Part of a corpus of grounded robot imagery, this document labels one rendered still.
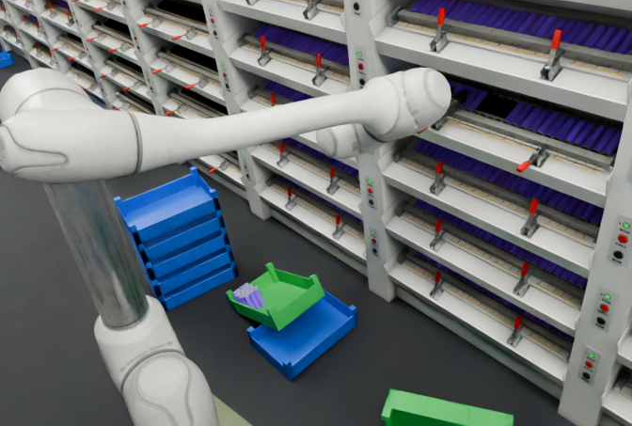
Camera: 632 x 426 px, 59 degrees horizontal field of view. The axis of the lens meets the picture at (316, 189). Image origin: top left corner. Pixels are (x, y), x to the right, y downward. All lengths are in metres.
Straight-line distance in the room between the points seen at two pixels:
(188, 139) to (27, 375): 1.38
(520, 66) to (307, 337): 1.10
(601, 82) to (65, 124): 0.92
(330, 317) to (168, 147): 1.15
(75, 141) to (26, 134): 0.06
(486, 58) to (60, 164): 0.86
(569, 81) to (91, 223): 0.94
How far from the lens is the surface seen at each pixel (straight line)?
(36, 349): 2.22
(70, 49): 3.81
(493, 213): 1.45
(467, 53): 1.29
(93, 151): 0.86
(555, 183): 1.28
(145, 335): 1.28
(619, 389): 1.63
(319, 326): 1.91
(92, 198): 1.09
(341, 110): 0.95
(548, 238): 1.40
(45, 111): 0.90
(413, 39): 1.38
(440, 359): 1.82
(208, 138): 0.94
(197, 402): 1.19
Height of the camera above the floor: 1.44
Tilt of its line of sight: 35 degrees down
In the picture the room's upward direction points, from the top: 8 degrees counter-clockwise
